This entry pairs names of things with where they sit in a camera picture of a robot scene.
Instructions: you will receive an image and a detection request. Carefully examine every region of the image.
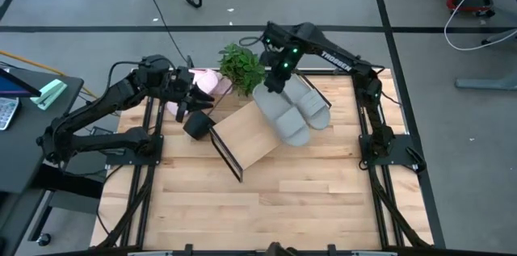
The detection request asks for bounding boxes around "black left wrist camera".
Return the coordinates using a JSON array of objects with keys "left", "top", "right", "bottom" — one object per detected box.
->
[{"left": 187, "top": 86, "right": 216, "bottom": 112}]

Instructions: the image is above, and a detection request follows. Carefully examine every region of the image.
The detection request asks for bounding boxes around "mint green stapler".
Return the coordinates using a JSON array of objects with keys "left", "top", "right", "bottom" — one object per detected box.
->
[{"left": 30, "top": 78, "right": 69, "bottom": 111}]

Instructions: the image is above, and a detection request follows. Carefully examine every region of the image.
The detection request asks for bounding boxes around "silver metal bracket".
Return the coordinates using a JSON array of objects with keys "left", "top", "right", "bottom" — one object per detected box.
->
[
  {"left": 128, "top": 250, "right": 174, "bottom": 256},
  {"left": 350, "top": 250, "right": 399, "bottom": 256}
]

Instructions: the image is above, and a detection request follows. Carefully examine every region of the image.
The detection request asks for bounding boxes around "wooden shelf black metal frame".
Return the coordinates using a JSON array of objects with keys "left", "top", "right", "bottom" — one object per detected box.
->
[{"left": 208, "top": 72, "right": 333, "bottom": 183}]

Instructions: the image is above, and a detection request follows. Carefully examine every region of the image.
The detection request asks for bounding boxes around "black side desk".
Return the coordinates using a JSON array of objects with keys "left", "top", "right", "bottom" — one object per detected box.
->
[{"left": 0, "top": 65, "right": 85, "bottom": 256}]

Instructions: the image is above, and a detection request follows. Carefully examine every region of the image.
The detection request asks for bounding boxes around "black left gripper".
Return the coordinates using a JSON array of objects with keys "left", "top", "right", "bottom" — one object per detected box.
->
[{"left": 169, "top": 66, "right": 197, "bottom": 124}]

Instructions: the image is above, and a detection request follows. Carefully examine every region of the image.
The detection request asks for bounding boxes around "long white floor cable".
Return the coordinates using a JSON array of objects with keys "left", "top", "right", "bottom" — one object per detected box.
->
[{"left": 443, "top": 0, "right": 517, "bottom": 52}]

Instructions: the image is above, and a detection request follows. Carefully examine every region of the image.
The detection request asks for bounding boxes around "yellow floor cable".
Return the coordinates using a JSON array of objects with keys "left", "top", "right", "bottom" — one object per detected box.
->
[{"left": 0, "top": 49, "right": 100, "bottom": 99}]

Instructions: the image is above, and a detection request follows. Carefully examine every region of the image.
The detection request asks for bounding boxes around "green plant in black pot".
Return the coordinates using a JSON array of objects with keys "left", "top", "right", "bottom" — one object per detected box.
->
[{"left": 182, "top": 43, "right": 267, "bottom": 141}]

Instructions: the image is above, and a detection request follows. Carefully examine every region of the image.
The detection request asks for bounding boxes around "long black floor cable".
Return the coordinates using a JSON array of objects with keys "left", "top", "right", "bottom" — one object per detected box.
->
[{"left": 137, "top": 0, "right": 190, "bottom": 65}]

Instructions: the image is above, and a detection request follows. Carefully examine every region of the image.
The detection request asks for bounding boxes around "black cable bundle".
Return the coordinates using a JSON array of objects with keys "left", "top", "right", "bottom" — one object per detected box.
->
[
  {"left": 99, "top": 165, "right": 157, "bottom": 249},
  {"left": 369, "top": 165, "right": 429, "bottom": 249}
]

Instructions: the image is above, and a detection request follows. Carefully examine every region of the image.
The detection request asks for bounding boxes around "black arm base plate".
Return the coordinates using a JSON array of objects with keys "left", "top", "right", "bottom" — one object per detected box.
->
[
  {"left": 105, "top": 133, "right": 164, "bottom": 167},
  {"left": 358, "top": 133, "right": 419, "bottom": 168}
]

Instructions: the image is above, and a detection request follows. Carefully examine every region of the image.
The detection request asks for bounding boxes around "black aluminium table frame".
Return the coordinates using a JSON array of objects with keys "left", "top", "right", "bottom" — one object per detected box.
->
[{"left": 96, "top": 68, "right": 433, "bottom": 256}]

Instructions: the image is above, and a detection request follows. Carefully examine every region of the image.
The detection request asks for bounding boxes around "pink slide sandal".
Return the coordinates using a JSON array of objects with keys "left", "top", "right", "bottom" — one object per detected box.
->
[
  {"left": 189, "top": 68, "right": 234, "bottom": 96},
  {"left": 166, "top": 70, "right": 221, "bottom": 117}
]

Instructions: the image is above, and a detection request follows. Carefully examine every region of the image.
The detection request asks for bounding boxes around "laptop with blue screen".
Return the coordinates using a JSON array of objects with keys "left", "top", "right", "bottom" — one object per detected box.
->
[{"left": 0, "top": 68, "right": 42, "bottom": 99}]

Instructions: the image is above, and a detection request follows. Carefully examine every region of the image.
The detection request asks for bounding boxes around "grey desk foot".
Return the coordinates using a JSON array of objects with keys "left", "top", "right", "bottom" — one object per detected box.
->
[
  {"left": 480, "top": 27, "right": 517, "bottom": 46},
  {"left": 454, "top": 77, "right": 517, "bottom": 91}
]

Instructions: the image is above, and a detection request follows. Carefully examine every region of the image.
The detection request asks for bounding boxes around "black desk caster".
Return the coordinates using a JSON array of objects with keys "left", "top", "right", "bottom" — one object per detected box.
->
[{"left": 35, "top": 232, "right": 53, "bottom": 248}]

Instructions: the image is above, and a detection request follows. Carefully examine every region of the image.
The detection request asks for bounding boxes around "white keyboard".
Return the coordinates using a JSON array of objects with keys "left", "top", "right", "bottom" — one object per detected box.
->
[{"left": 0, "top": 96, "right": 20, "bottom": 132}]

